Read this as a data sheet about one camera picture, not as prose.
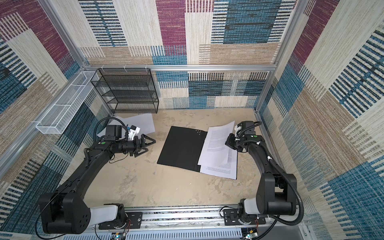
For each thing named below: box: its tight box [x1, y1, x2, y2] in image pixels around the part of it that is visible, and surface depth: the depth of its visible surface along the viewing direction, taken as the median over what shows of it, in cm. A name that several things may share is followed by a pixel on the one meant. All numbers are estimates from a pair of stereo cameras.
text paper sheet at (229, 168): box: [199, 144, 238, 180], surface depth 91 cm
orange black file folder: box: [157, 126, 208, 173], surface depth 99 cm
